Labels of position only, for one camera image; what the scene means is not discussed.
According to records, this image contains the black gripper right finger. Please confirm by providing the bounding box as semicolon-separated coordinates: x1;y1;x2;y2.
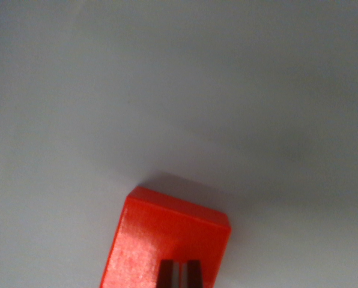
181;259;204;288

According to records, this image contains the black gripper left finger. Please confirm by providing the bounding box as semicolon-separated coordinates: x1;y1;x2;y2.
156;259;180;288

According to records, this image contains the red block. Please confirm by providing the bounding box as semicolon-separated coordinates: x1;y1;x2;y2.
99;185;232;288

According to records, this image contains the white plastic tray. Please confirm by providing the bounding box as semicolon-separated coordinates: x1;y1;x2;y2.
0;0;358;288

